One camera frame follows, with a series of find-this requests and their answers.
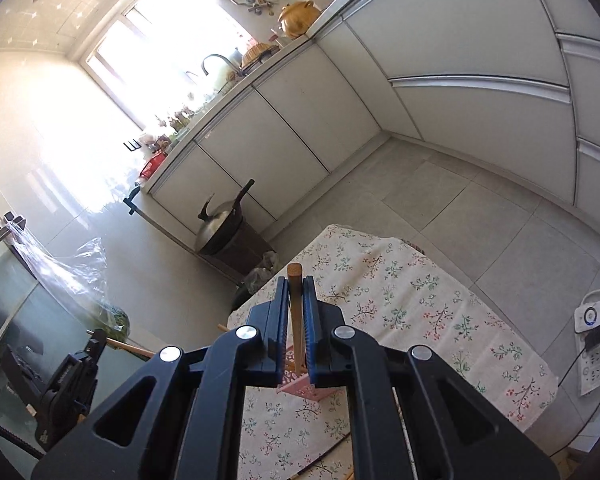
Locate floral tablecloth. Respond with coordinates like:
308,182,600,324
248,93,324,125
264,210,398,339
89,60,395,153
227,224,561,480

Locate white power strip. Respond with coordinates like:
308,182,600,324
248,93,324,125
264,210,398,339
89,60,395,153
573,300,600,397

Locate wok with lid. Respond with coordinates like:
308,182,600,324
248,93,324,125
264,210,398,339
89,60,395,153
195,179,257,256

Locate white base cabinets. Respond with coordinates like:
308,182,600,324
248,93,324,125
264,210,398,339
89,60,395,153
147,0,600,261

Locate clear plastic bag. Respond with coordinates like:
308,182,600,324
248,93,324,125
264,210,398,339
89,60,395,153
242,251,281,293

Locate plastic bag of greens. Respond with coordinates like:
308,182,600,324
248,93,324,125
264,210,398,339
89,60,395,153
10,217,131,346

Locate yellow clay pot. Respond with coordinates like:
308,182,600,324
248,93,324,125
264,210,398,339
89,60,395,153
278,1,322,41

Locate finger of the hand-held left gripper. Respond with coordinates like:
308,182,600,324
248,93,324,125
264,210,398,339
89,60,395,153
85,328,107,362

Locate black ribbed hose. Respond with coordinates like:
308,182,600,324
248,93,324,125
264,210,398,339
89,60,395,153
0,416,46,461

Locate door handle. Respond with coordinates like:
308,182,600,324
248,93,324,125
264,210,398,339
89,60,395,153
0,212,27,243

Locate brown bin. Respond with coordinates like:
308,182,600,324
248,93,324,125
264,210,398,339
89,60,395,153
200,220,277,283

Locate window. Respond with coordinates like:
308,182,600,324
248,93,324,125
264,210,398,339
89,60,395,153
82,0,261,131

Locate kitchen faucet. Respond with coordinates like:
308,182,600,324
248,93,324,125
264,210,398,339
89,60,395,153
201,53,242,83

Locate long tan chopstick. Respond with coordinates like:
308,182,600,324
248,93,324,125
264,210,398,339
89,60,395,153
86,329,157,360
287,262,306,376

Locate white countertop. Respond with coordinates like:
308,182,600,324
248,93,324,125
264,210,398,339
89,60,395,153
140,0,381,196

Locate black plug adapter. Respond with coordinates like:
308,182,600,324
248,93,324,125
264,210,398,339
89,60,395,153
581,324,600,356

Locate pink perforated plastic basket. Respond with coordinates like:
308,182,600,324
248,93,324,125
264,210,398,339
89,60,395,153
275,367,331,403

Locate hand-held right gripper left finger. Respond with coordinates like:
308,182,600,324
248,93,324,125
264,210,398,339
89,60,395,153
31,276,291,480

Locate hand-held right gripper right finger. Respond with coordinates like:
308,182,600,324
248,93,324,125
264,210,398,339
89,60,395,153
302,275,562,480

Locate frosted glass door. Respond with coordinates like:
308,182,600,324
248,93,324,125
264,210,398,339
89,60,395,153
0,185,156,461

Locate brown woven basket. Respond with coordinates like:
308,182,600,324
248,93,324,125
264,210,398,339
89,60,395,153
241,40,281,70

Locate black power cable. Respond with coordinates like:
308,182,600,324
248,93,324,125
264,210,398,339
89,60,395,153
555,345,600,461

